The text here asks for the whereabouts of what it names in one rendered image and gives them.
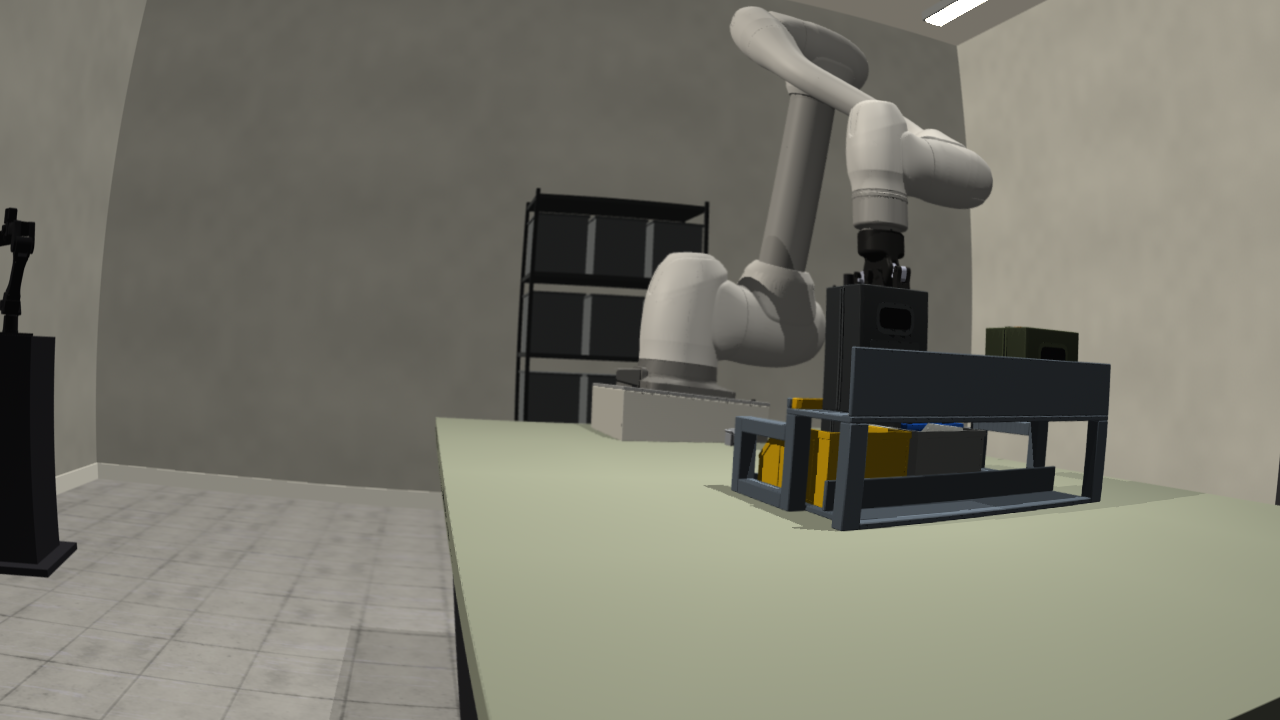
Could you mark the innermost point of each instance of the blue bin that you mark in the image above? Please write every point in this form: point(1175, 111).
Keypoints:
point(920, 426)

